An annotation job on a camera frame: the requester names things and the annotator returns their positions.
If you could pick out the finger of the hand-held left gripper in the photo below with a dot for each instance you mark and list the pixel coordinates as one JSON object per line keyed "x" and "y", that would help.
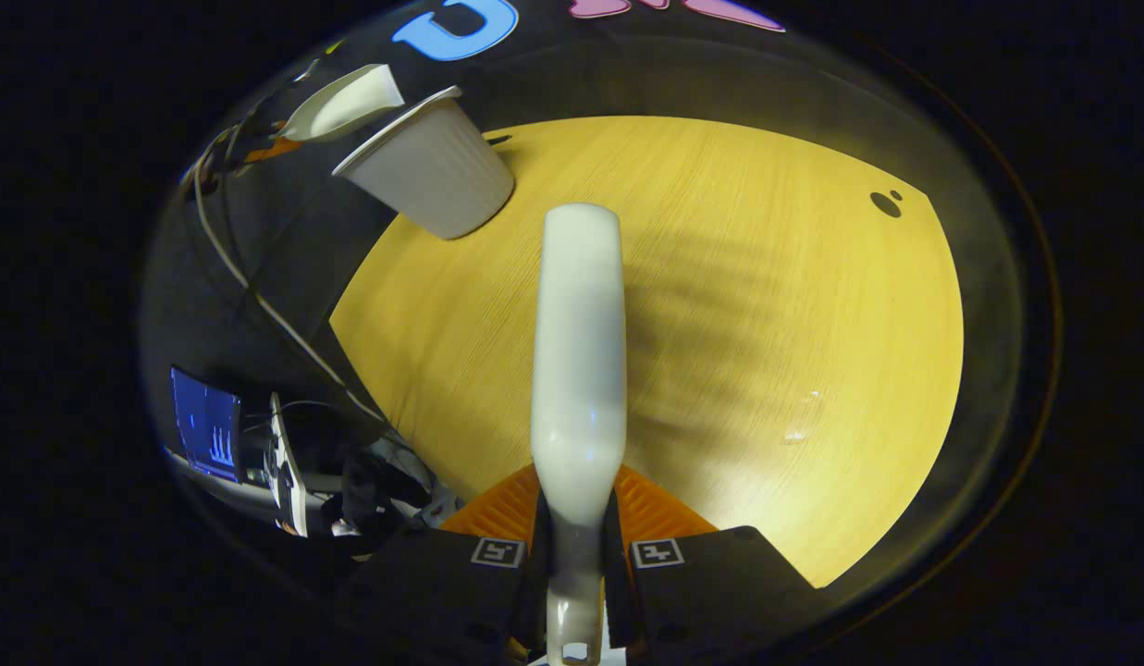
{"x": 274, "y": 150}

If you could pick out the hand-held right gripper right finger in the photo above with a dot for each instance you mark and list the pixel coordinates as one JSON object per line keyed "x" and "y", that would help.
{"x": 719, "y": 583}

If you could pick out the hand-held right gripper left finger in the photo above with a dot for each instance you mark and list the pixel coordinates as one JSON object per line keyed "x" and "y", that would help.
{"x": 433, "y": 583}

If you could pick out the grey plastic dustpan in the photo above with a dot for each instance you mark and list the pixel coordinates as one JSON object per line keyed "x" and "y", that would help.
{"x": 345, "y": 102}

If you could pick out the grey plastic garbage bin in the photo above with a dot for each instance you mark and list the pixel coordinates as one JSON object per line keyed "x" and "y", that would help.
{"x": 433, "y": 176}

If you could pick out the small grey broom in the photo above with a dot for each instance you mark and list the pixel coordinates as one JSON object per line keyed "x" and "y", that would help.
{"x": 579, "y": 370}

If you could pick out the white upright panel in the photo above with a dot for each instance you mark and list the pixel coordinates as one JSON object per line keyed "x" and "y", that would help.
{"x": 289, "y": 472}

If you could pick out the computer screen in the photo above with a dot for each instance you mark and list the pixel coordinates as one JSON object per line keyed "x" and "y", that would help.
{"x": 206, "y": 425}

